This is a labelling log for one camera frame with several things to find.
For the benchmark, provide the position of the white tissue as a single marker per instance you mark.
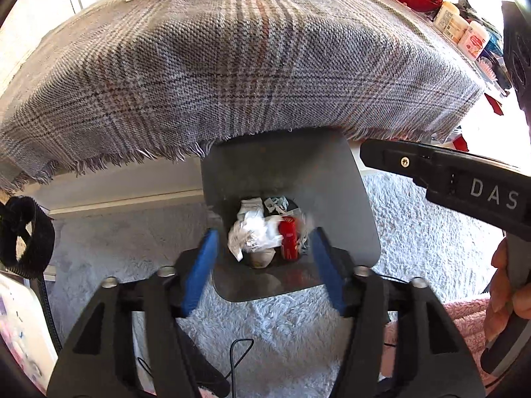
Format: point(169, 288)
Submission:
point(254, 233)

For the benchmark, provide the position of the grey plaid tablecloth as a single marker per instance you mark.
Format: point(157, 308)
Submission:
point(126, 82)

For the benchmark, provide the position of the red cylindrical canister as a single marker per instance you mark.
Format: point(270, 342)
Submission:
point(287, 228)

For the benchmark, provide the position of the white bottle pink label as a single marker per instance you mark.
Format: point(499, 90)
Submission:
point(474, 40)

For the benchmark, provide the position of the person's right hand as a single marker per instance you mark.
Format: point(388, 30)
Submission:
point(502, 296)

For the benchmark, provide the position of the white bottle yellow cap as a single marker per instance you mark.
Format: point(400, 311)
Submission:
point(445, 14)

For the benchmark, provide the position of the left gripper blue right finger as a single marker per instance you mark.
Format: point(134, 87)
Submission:
point(329, 272)

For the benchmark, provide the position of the blue white face mask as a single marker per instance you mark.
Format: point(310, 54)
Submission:
point(278, 205)

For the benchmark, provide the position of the black trash bin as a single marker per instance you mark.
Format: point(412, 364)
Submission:
point(316, 171)

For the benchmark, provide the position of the white cream bottle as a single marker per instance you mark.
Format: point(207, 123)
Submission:
point(456, 29)

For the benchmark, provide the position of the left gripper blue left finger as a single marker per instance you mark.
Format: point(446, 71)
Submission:
point(201, 262)

